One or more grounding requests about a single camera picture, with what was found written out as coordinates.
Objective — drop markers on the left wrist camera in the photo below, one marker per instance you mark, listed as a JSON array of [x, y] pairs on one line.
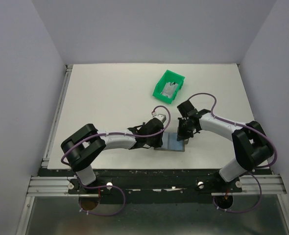
[[161, 117]]

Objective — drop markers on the aluminium rail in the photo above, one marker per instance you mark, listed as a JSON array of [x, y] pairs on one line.
[[46, 155], [60, 186]]

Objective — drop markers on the aluminium left side rail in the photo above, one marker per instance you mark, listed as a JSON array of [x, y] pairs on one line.
[[46, 155]]

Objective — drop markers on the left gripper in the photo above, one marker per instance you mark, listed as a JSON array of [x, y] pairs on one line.
[[159, 143]]

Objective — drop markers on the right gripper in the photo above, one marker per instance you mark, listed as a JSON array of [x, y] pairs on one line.
[[181, 134]]

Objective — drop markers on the green plastic bin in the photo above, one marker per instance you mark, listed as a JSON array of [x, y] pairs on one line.
[[168, 76]]

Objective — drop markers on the cards in green bin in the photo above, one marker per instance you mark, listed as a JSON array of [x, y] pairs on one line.
[[169, 89]]

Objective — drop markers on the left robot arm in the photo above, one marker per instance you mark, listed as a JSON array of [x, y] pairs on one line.
[[83, 147]]

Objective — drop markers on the aluminium front rail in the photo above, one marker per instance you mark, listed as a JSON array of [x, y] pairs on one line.
[[60, 186]]

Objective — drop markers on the grey card holder wallet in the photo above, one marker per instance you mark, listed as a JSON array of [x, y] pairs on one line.
[[170, 143]]

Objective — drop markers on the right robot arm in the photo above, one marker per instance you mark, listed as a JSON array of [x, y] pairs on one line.
[[250, 145]]

